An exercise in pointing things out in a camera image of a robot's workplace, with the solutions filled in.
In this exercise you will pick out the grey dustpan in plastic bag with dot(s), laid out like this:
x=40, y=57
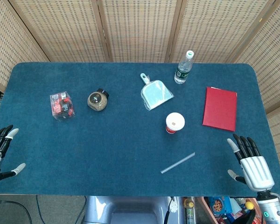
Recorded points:
x=155, y=94

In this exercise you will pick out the red notebook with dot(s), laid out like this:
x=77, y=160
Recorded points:
x=220, y=109

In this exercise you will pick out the yellow ball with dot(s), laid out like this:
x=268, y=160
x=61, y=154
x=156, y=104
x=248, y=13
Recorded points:
x=249, y=205

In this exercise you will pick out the clear plastic straw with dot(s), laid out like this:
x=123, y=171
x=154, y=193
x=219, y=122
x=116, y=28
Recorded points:
x=178, y=163

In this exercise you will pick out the clear box red black contents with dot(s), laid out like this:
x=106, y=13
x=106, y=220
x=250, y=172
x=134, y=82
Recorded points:
x=61, y=106

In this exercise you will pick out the round glass jar black cap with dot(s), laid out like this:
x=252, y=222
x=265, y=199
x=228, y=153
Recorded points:
x=97, y=100

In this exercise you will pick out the blue snack box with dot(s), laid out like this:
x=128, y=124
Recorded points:
x=218, y=204

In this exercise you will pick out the bottle with yellow cap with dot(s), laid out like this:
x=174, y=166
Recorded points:
x=189, y=210

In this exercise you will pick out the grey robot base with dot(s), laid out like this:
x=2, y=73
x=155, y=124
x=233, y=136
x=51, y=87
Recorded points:
x=135, y=210

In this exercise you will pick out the pink storage bin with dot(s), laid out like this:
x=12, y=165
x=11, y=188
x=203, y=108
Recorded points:
x=204, y=205

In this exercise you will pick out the clear water bottle green label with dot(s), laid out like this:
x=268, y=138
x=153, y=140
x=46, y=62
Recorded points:
x=181, y=72

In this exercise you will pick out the woven bamboo screen panel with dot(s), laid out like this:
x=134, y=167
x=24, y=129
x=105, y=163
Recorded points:
x=214, y=30
x=140, y=30
x=9, y=46
x=270, y=70
x=67, y=30

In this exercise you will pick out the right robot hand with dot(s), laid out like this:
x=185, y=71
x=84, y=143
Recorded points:
x=256, y=170

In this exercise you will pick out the blue felt table mat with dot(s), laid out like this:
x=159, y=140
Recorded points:
x=119, y=144

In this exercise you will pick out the red paper cup white lid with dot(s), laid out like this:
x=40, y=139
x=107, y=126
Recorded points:
x=175, y=121

